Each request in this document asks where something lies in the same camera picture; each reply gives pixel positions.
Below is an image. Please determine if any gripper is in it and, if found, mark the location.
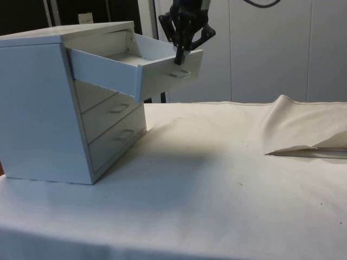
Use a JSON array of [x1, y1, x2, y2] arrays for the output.
[[158, 0, 217, 66]]

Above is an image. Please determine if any white drawer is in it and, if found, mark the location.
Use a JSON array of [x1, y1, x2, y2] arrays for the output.
[[65, 28, 204, 103]]

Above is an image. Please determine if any pale locker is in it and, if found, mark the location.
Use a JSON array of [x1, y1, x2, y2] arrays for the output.
[[156, 0, 230, 104], [229, 0, 310, 103], [309, 0, 347, 103]]

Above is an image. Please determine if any black cabinet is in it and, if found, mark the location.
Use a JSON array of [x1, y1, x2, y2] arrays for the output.
[[0, 0, 158, 37]]

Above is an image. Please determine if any white chest of drawers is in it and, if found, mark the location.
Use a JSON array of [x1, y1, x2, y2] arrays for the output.
[[0, 21, 149, 186]]

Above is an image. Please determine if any black cable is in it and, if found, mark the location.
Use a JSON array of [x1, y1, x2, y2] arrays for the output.
[[243, 0, 281, 9]]

